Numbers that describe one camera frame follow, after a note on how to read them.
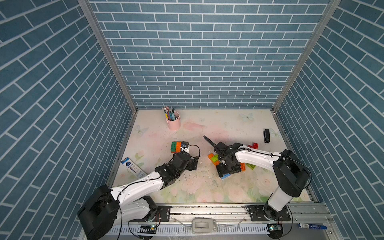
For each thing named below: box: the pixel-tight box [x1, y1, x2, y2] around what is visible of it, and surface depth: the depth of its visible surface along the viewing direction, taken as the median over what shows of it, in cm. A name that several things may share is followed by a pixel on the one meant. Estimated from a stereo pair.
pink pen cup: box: [166, 111, 181, 131], surface depth 105 cm
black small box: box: [263, 128, 270, 144], surface depth 104 cm
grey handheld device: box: [192, 218, 217, 233], surface depth 69 cm
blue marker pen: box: [298, 223, 328, 230], surface depth 71 cm
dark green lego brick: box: [170, 141, 177, 152], surface depth 96 cm
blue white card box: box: [121, 157, 148, 179], surface depth 91 cm
